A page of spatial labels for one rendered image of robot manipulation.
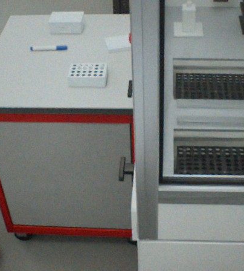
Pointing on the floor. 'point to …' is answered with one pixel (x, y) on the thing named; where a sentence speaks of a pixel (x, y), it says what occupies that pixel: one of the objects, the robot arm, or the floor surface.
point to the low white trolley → (60, 130)
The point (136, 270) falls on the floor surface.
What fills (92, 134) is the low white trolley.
